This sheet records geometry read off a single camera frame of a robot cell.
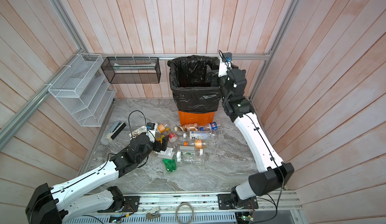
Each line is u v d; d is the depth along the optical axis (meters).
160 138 0.70
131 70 1.04
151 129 0.66
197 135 0.93
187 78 0.97
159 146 0.69
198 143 0.90
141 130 0.95
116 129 0.98
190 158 0.86
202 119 1.00
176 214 0.70
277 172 0.39
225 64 0.54
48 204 0.39
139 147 0.56
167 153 0.83
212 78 0.60
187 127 0.98
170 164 0.82
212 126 0.98
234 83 0.46
